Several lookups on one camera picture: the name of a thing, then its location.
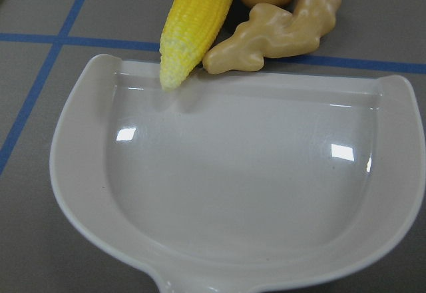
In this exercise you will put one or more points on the yellow toy corn cob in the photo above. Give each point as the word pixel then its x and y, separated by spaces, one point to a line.
pixel 189 31

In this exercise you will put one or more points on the tan toy ginger root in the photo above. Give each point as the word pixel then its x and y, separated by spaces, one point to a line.
pixel 273 32

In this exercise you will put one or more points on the beige plastic dustpan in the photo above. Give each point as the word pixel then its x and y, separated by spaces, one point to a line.
pixel 241 182

